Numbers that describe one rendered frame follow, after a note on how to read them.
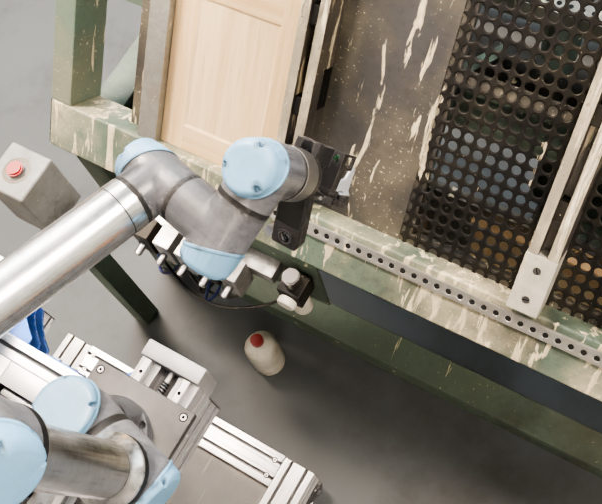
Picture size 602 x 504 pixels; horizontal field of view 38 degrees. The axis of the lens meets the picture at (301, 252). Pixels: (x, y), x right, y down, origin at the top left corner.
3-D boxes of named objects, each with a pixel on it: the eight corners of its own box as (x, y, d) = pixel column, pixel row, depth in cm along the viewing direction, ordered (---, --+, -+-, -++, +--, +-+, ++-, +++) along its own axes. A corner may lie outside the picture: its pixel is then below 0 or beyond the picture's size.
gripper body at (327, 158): (360, 158, 129) (332, 150, 118) (338, 212, 130) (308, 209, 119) (316, 139, 131) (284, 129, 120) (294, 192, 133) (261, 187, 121)
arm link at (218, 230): (182, 237, 121) (223, 171, 118) (237, 286, 116) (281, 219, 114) (147, 234, 114) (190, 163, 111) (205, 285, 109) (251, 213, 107)
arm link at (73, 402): (95, 377, 152) (63, 353, 139) (145, 428, 146) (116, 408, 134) (43, 428, 149) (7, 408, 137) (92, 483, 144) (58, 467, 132)
